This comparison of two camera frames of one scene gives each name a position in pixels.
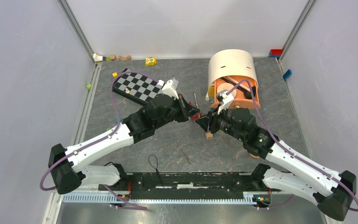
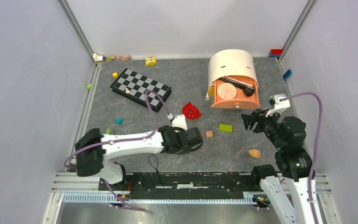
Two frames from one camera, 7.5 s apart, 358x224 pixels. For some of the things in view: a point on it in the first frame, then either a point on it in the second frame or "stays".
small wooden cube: [209, 135] stays
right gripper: [205, 122] -> [262, 115]
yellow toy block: [151, 61] stays
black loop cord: [156, 169] stays
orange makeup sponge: [256, 157] stays
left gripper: [189, 110] -> [185, 150]
